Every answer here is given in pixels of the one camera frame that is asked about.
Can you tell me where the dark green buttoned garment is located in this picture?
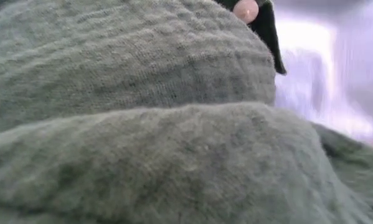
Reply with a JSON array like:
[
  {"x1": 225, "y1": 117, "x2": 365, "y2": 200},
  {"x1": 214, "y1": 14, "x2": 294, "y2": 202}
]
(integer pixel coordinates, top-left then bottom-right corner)
[{"x1": 0, "y1": 0, "x2": 373, "y2": 224}]

